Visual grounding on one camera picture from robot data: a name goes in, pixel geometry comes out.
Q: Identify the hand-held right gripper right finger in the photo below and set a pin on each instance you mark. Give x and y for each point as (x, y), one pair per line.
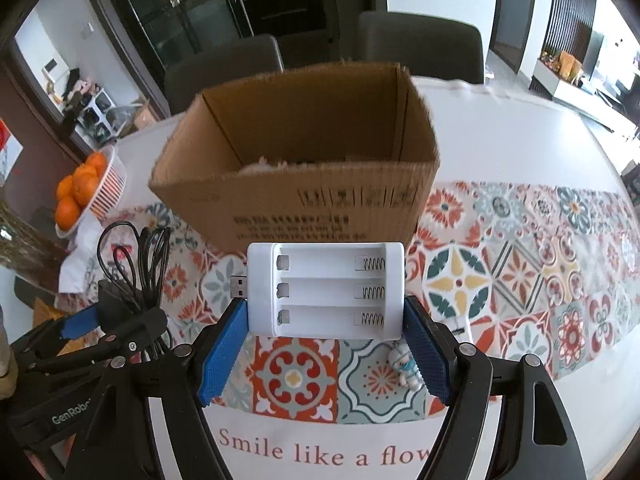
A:
(427, 355)

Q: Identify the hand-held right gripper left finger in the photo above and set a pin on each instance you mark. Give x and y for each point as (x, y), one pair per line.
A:
(220, 355)

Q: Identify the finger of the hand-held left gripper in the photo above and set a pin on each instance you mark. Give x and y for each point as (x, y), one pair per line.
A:
(125, 345)
(80, 322)

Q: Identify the white battery charger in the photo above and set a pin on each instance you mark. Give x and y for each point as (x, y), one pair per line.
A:
(320, 290)

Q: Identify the brown cardboard box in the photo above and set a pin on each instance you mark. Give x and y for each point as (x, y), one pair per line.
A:
(300, 200)

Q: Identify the person's left forearm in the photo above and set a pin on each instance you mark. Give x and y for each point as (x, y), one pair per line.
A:
(6, 360)

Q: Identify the small white blue figurine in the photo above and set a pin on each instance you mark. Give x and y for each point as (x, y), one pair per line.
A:
(405, 367)

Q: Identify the cork board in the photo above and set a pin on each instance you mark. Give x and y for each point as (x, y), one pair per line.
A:
(47, 310)

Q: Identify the white cloth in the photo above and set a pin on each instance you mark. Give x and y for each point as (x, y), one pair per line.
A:
(82, 260)

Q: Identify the clear glass vase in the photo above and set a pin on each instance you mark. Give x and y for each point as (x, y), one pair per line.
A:
(25, 245)

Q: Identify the patterned tile-print table runner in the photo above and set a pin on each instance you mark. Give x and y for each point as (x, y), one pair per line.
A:
(500, 280)

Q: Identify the orange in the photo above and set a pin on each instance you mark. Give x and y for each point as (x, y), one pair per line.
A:
(67, 212)
(82, 172)
(86, 189)
(97, 161)
(64, 189)

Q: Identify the white slatted fruit basket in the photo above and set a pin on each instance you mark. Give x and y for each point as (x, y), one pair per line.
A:
(107, 187)

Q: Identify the red door decoration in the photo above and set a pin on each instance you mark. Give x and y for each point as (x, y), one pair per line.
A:
(9, 150)

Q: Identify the white storage rack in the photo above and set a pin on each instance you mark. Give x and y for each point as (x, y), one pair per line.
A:
(95, 110)

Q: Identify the small cardboard box on floor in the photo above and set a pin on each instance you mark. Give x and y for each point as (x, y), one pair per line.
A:
(145, 114)

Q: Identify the grey dining chair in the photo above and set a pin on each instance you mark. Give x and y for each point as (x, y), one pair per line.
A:
(420, 40)
(225, 75)

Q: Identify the white tv cabinet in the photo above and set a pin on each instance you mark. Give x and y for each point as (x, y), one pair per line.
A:
(580, 95)

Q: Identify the flat screen tv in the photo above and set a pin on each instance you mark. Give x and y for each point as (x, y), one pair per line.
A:
(594, 55)

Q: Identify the dark glass sliding door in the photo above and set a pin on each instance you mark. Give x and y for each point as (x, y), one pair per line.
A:
(210, 5)

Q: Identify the dark interior door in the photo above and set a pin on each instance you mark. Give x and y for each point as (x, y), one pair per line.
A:
(512, 10)

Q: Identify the white light switch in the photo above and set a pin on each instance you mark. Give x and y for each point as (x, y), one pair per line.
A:
(88, 28)

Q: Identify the dark slatted wall panel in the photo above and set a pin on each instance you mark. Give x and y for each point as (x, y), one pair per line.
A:
(570, 5)

